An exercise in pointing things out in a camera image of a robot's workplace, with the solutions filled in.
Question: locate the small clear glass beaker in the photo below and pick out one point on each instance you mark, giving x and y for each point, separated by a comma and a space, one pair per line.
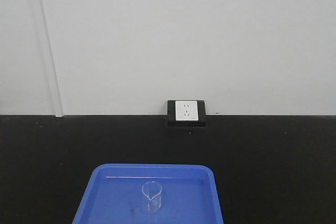
152, 193

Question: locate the black socket mounting box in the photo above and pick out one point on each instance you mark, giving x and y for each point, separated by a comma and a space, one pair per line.
171, 121

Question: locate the blue plastic tray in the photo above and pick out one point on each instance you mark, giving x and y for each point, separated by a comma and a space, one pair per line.
113, 195

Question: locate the white wall power socket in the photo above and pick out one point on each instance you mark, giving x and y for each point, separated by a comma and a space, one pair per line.
186, 111

